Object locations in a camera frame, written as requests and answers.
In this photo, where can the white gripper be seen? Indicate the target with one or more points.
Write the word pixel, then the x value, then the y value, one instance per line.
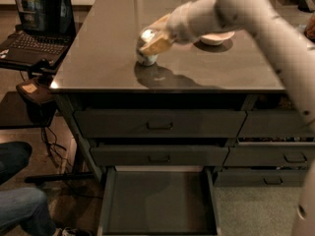
pixel 178 26

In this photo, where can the silver 7up soda can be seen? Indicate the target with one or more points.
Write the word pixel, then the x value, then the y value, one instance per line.
pixel 145 36

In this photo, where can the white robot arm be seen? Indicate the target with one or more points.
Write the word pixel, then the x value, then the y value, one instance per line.
pixel 290 53

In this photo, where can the grey top left drawer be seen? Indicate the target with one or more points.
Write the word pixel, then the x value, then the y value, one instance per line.
pixel 161 123

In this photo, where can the grey middle left drawer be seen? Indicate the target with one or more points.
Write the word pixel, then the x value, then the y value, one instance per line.
pixel 158 155

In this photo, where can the grey middle right drawer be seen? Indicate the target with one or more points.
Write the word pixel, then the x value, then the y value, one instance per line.
pixel 270 154

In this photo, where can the grey top right drawer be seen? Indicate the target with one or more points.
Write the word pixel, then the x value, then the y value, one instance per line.
pixel 274 124

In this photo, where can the grey bottom right drawer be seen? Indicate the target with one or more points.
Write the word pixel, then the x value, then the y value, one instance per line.
pixel 285 178

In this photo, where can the open grey bottom drawer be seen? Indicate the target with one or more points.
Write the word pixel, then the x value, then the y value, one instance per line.
pixel 166 203

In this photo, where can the white paper bowl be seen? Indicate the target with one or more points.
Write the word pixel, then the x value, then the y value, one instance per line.
pixel 215 39

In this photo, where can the black open laptop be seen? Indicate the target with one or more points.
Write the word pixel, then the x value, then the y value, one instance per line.
pixel 46 34

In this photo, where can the black laptop stand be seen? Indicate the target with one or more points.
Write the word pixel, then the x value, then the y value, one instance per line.
pixel 31 104

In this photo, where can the white sneaker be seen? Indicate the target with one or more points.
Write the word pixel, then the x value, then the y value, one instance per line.
pixel 72 232

